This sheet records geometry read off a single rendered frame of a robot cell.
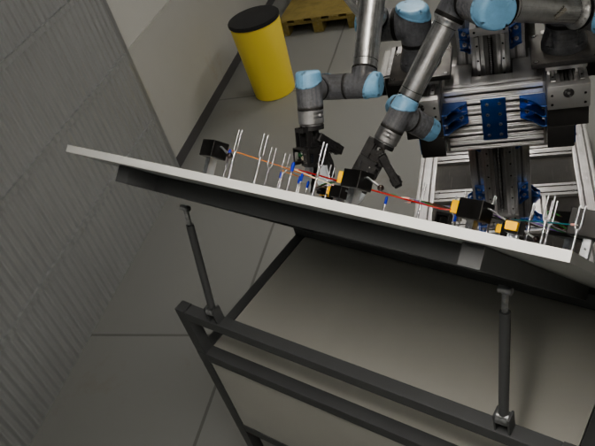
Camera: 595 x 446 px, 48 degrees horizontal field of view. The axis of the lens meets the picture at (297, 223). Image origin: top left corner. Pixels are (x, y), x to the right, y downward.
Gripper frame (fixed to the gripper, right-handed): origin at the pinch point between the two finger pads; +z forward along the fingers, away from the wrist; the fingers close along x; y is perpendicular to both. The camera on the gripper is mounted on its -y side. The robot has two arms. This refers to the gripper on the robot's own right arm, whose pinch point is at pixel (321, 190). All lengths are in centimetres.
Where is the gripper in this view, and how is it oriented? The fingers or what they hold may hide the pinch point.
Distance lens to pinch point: 199.6
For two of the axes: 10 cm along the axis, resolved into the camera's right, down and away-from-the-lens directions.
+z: 0.8, 9.6, 2.7
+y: -7.6, 2.4, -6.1
